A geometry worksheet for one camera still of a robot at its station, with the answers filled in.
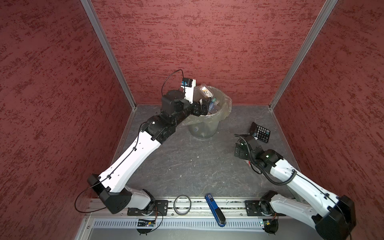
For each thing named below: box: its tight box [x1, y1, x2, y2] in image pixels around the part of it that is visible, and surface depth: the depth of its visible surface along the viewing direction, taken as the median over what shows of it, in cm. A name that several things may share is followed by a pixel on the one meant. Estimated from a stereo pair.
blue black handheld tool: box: [204, 193, 226, 227], surface depth 72 cm
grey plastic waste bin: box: [183, 86, 232, 139], surface depth 91 cm
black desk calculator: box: [249, 121, 271, 144], surface depth 105 cm
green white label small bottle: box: [193, 84, 215, 101], surface depth 92 cm
